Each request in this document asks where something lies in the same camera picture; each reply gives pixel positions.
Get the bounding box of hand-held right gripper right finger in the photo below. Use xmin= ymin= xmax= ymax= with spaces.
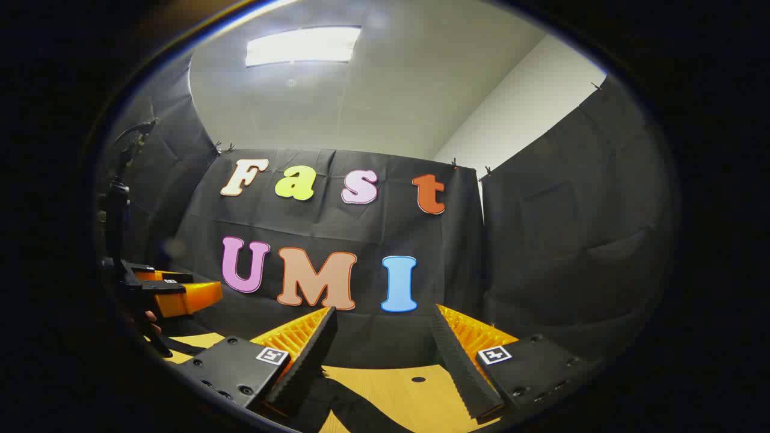
xmin=430 ymin=304 xmax=602 ymax=425

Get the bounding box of black collared button shirt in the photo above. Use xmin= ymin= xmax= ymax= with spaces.
xmin=289 ymin=368 xmax=392 ymax=433

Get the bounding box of black backdrop cloth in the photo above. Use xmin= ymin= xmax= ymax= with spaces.
xmin=96 ymin=54 xmax=680 ymax=373

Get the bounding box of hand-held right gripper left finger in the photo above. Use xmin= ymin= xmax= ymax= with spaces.
xmin=179 ymin=307 xmax=339 ymax=420

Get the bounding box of ceiling light panel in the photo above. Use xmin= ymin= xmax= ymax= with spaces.
xmin=245 ymin=25 xmax=362 ymax=67

